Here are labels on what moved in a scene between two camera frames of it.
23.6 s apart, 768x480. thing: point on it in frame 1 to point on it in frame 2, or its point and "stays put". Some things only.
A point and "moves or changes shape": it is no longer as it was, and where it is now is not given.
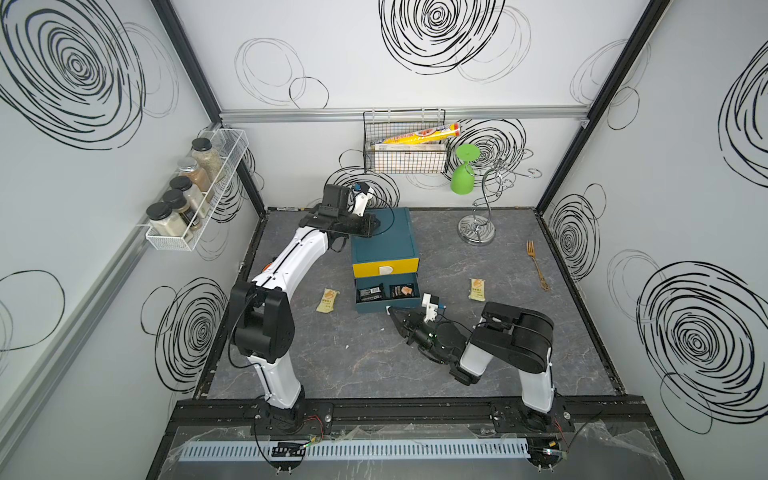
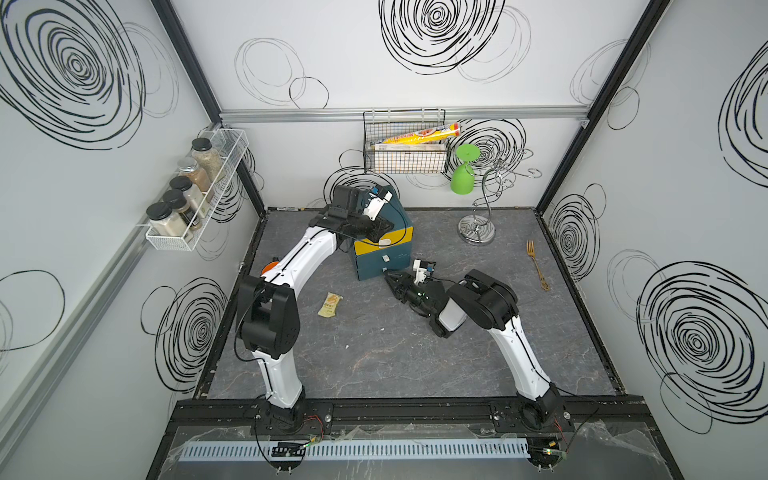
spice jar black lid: [202, 144] stays put
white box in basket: [418, 158] stays put
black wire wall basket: [404, 141] stays put
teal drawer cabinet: [392, 250] moves or changes shape
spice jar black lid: [175, 198] stays put
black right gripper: [414, 321] to [404, 287]
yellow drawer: [385, 268] to [396, 236]
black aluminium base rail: [466, 412] stays put
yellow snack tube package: [426, 134] stays put
